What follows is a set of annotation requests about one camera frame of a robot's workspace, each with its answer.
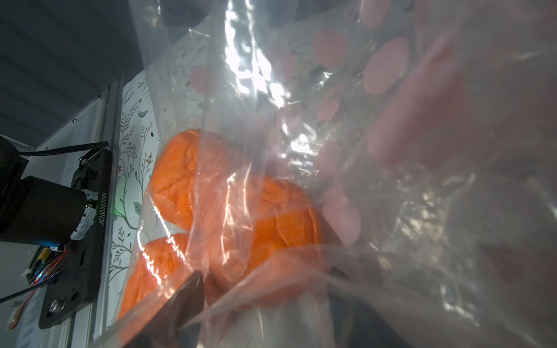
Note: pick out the orange lower middle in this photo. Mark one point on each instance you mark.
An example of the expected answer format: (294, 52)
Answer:
(160, 259)

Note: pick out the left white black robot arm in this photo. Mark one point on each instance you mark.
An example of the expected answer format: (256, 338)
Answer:
(39, 212)

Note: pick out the orange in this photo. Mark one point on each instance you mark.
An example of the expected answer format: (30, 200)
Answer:
(160, 259)
(286, 220)
(173, 179)

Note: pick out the clear pink-dotted zip-top bag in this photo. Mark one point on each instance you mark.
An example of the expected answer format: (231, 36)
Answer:
(424, 135)

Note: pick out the orange bottom middle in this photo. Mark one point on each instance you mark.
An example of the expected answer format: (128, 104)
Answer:
(286, 220)

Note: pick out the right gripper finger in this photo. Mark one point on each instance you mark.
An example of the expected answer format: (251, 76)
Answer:
(169, 327)

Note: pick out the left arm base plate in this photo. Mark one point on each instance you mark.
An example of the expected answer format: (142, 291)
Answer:
(79, 273)

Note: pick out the orange bottom left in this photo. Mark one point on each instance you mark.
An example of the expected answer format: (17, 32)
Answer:
(173, 179)

